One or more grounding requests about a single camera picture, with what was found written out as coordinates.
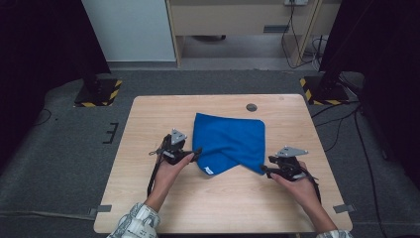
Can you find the white panel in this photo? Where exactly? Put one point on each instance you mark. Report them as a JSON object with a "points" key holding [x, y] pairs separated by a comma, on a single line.
{"points": [[132, 29]]}

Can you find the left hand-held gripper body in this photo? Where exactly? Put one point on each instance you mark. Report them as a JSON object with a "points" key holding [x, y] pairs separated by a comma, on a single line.
{"points": [[175, 148]]}

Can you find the grey round table grommet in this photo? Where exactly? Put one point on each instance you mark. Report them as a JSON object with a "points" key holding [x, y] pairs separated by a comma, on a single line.
{"points": [[251, 107]]}

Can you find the black yellow-striped stand base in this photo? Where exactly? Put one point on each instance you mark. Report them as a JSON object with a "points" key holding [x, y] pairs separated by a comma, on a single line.
{"points": [[325, 92], [99, 94]]}

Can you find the black curtain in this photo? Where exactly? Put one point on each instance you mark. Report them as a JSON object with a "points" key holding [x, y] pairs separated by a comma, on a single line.
{"points": [[389, 66], [39, 59]]}

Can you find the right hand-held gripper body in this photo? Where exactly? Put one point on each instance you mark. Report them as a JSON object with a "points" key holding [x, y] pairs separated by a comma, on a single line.
{"points": [[290, 167]]}

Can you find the person's left hand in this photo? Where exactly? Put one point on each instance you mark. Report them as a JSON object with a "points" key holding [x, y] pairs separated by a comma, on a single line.
{"points": [[165, 180]]}

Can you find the person's right hand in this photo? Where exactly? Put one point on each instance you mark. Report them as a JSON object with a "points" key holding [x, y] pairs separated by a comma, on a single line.
{"points": [[302, 190]]}

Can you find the grey tape piece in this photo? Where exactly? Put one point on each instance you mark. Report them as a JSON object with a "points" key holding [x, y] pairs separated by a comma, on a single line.
{"points": [[100, 209], [344, 208]]}

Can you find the light wooden cabinet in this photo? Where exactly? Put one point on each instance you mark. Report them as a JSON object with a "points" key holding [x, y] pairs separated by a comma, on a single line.
{"points": [[231, 20]]}

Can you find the white power strip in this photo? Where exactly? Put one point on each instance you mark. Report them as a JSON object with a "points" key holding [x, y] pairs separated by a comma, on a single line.
{"points": [[295, 2]]}

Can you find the blue cloth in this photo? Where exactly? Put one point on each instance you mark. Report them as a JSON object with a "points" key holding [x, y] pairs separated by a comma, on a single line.
{"points": [[228, 142]]}

